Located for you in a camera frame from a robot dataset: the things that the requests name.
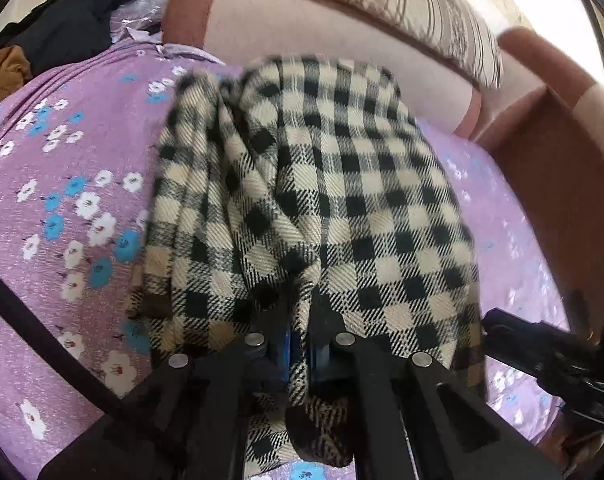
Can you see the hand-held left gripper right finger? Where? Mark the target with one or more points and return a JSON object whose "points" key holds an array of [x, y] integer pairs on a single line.
{"points": [[322, 355]]}

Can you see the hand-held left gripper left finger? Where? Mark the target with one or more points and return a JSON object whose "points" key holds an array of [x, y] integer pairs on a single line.
{"points": [[282, 350]]}

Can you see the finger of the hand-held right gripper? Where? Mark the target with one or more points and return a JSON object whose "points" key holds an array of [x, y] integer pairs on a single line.
{"points": [[522, 340]]}

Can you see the black and cream checked coat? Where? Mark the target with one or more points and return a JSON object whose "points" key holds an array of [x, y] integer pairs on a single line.
{"points": [[322, 200]]}

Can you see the black clothes pile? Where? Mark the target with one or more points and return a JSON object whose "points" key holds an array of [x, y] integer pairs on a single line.
{"points": [[77, 15]]}

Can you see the purple floral bedsheet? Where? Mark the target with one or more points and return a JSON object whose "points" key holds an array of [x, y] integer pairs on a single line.
{"points": [[62, 160]]}

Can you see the pink padded headboard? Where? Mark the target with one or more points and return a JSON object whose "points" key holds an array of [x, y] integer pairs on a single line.
{"points": [[292, 20]]}

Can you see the striped cream pillow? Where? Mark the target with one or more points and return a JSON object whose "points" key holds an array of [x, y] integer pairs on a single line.
{"points": [[407, 5]]}

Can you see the clear plastic bag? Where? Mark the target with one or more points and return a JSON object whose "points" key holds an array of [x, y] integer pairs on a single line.
{"points": [[137, 22]]}

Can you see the brown garment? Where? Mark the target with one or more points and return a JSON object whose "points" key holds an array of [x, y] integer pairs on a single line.
{"points": [[2, 72]]}

